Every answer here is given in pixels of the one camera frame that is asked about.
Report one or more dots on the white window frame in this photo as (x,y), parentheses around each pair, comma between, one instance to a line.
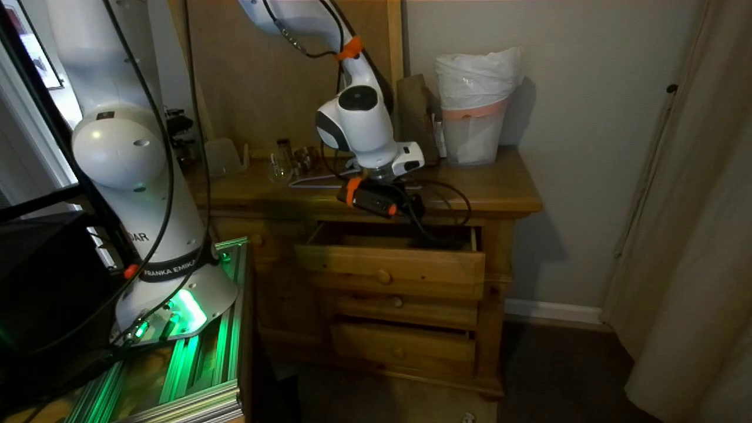
(32,133)

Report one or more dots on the silver round base plate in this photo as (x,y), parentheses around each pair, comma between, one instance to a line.
(155,308)

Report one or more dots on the white lined trash bin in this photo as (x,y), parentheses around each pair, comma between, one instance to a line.
(472,119)

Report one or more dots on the white baseboard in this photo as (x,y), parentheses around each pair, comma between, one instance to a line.
(553,313)

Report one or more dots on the small wooden drawer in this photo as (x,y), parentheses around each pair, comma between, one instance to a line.
(265,235)

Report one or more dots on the small grey container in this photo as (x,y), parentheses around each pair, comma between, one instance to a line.
(224,160)

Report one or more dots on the black box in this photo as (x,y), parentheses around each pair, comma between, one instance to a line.
(48,297)

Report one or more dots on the beige curtain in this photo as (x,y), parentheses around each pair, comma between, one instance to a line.
(697,235)

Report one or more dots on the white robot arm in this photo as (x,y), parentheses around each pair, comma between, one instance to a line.
(126,156)

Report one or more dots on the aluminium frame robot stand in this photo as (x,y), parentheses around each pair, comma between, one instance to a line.
(196,376)

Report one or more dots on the wooden dresser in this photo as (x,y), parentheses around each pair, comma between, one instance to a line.
(502,188)

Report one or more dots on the small items on dresser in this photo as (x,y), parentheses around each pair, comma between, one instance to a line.
(282,166)

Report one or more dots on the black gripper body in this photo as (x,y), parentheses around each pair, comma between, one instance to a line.
(378,200)

